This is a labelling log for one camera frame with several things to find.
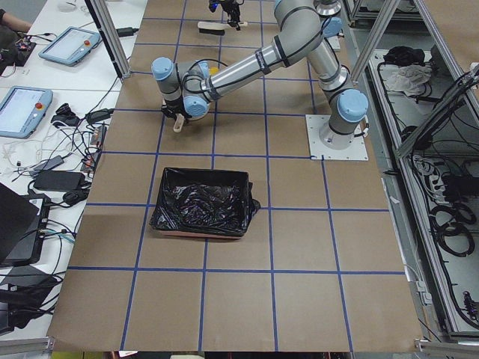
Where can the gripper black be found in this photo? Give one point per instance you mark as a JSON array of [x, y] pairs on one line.
[[232, 11], [173, 111]]

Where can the beige plastic dustpan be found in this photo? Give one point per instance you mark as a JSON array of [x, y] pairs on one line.
[[179, 121]]

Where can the white hand brush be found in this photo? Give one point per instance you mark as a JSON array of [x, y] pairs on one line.
[[219, 28]]

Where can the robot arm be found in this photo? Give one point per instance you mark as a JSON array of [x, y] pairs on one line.
[[188, 88], [329, 12]]

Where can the bin with black bag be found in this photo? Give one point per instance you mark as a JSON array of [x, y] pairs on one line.
[[214, 204]]

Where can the far teach pendant tablet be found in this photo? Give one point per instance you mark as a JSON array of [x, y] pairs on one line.
[[71, 46]]

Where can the teach pendant tablet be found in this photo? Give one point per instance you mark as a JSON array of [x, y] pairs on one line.
[[22, 109], [71, 46]]

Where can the black power adapter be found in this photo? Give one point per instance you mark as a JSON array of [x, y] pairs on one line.
[[58, 181]]

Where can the near teach pendant tablet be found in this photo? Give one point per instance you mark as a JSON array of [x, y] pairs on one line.
[[22, 109]]

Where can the white crumpled cloth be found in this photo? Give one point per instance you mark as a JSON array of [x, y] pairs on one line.
[[410, 80]]

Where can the black laptop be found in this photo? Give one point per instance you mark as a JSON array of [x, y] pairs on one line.
[[23, 220]]

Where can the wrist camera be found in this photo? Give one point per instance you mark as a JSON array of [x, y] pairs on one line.
[[213, 4]]

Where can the aluminium frame post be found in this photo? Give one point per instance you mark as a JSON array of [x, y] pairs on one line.
[[105, 26]]

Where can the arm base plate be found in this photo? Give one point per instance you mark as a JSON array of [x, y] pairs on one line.
[[324, 144]]

